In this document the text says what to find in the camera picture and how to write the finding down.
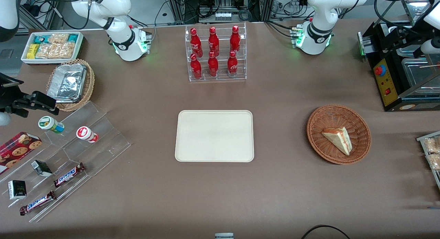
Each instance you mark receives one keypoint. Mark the yellow snack pack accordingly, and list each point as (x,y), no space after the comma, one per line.
(33,51)

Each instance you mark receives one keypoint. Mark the clear cookie bag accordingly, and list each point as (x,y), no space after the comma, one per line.
(58,38)
(56,50)

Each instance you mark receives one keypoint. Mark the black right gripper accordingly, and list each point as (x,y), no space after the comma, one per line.
(7,98)

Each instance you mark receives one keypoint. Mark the aluminium foil tray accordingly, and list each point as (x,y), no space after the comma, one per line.
(67,83)

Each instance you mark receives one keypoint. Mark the red cola bottle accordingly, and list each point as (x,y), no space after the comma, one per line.
(196,43)
(213,42)
(235,40)
(213,65)
(196,67)
(232,64)

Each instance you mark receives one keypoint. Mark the black sealing machine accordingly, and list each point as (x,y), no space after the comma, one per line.
(390,94)

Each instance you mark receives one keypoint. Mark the red emergency button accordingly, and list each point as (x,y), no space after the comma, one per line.
(380,70)

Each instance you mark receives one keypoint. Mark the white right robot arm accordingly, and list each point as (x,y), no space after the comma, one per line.
(124,43)

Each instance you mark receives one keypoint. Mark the brown round wicker basket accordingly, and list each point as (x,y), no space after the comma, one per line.
(330,117)

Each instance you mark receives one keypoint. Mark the clear acrylic stepped display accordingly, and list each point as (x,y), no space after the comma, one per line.
(96,153)

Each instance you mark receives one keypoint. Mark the small white black box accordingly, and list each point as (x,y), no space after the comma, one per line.
(17,189)

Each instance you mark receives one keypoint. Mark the cream rectangular tray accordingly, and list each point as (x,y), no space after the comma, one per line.
(215,136)

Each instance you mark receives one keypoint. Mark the teal snack pack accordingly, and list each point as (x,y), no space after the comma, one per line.
(41,39)
(73,38)

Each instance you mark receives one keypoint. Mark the Snickers bar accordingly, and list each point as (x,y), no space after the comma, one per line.
(68,175)
(37,203)

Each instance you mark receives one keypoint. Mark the light wicker basket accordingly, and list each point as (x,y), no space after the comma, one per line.
(88,84)

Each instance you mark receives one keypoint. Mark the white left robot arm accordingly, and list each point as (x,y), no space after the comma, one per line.
(319,24)

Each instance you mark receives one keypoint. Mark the red cookie box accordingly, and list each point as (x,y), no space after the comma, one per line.
(17,151)

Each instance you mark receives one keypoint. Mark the red label yogurt cup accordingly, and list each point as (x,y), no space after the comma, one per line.
(87,134)

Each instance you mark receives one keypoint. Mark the triangle sandwich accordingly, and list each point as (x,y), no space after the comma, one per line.
(339,138)

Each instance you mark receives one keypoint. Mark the white power strip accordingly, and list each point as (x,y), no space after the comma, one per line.
(222,16)

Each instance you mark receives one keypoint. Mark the white rectangular snack bin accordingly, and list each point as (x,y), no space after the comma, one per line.
(24,56)

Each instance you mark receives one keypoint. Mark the clear acrylic bottle rack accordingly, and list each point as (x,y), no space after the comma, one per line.
(216,77)

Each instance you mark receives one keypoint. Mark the small grey device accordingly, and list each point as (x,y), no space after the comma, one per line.
(224,236)

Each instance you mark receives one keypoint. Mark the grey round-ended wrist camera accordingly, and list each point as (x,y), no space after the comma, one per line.
(3,119)

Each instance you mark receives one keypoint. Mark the green label yogurt cup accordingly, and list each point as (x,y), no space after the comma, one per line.
(51,124)

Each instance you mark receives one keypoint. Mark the clear pastry bag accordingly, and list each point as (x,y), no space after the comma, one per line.
(434,161)
(433,145)

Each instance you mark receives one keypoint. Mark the grey snack tray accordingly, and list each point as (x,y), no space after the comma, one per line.
(423,137)

